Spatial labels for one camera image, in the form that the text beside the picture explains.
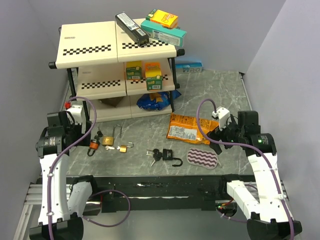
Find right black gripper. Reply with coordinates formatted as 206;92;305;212
207;114;245;155

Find black Kaijing padlock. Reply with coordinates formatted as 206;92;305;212
162;148;183;167

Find small brass padlock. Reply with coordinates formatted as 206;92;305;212
116;142;134;153

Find black key bunch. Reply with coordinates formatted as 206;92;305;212
146;148;163;167

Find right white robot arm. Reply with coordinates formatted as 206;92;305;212
207;107;302;240

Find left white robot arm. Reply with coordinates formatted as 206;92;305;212
29;110;99;240

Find black keys near brass lock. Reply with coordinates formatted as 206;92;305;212
94;128;103;141

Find silver key on table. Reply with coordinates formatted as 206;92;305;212
105;146;115;150

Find purple wavy sponge pad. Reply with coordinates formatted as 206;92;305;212
186;148;222;170

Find orange black padlock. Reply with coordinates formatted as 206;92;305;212
87;139;100;157

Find large brass long-shackle padlock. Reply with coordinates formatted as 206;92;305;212
101;124;123;147

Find orange kettle chip bag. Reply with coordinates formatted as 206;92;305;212
166;113;210;145

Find beige checkered three-tier shelf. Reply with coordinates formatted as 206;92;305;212
49;21;185;122

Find blue chip bag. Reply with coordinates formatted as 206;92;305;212
136;90;182;111

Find blue white toothpaste box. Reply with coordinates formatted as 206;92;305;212
175;62;203;74

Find green yellow box left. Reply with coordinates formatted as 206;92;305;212
125;60;143;80

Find green yellow box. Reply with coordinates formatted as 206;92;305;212
125;60;143;80
145;62;163;91

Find green yellow box right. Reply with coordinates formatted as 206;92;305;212
145;62;163;91

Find long black box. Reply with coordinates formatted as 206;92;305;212
115;12;150;47

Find teal toothpaste box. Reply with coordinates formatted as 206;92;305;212
140;20;187;47

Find orange yellow snack box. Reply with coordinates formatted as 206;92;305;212
145;8;179;29

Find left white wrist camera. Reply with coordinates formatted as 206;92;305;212
64;102;86;125

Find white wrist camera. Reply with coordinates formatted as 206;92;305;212
212;106;231;131
64;102;86;125

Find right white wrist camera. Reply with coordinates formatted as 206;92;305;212
212;106;231;131

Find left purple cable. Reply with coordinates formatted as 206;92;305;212
47;96;131;240

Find purple cable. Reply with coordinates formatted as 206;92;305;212
196;98;295;240
47;96;131;240

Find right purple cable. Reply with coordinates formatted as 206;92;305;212
196;98;295;240

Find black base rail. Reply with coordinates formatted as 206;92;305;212
65;174;253;214

